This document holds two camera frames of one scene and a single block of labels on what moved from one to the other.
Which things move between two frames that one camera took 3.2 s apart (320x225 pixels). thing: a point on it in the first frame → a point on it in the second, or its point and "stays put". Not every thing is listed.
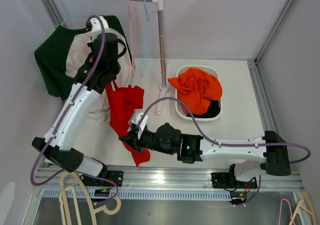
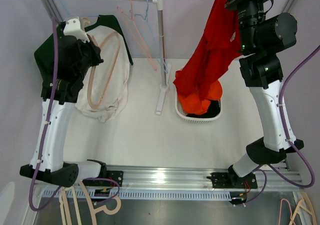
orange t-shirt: x=196 y=90 stays put
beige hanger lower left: x=112 y=206 stays put
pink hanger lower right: x=280 y=210 stays put
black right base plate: x=227 y=180 stays put
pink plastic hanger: x=133 y=69 → x=133 y=27
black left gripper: x=89 y=43 → x=95 y=50
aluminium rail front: x=131 y=183 stays put
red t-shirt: x=123 y=102 → x=221 y=43
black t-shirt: x=212 y=111 stays put
